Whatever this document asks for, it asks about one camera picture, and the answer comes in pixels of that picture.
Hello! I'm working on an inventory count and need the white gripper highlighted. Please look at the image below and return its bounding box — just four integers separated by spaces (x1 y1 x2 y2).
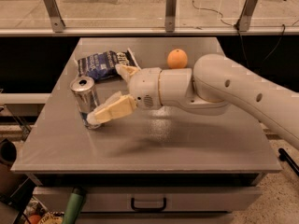
87 64 162 124

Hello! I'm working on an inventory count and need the silver blue redbull can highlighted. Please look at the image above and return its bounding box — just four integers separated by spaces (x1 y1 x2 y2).
70 76 100 129

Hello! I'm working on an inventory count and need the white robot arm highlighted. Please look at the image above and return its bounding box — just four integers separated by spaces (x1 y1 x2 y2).
87 54 299 149

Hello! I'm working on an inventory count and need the blue chip bag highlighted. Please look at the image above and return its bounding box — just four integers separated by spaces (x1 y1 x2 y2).
77 49 139 82

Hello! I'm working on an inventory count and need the orange fruit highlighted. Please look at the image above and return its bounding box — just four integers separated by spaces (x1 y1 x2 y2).
167 49 188 69

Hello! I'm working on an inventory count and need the green bottle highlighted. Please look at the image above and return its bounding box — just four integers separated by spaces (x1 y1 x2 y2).
62 187 86 224

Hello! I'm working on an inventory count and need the small orange ball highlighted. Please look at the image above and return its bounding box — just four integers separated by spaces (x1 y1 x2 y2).
26 215 41 224

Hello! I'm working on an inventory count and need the black stand leg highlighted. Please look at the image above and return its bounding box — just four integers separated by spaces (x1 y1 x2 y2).
278 148 299 176

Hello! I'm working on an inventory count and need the middle metal bracket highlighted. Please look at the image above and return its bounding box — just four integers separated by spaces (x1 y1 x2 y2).
164 0 177 33

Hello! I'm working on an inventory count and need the metal bracket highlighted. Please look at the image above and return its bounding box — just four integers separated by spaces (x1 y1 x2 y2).
164 0 177 33
43 0 65 33
235 0 258 32

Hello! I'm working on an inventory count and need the left metal bracket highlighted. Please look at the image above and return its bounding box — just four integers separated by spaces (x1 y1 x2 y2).
43 0 65 33

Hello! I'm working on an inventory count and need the grey drawer with black handle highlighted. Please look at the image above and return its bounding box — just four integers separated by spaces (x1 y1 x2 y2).
32 186 263 213

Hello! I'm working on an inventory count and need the right metal bracket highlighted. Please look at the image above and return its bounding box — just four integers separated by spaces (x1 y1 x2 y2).
235 0 258 32

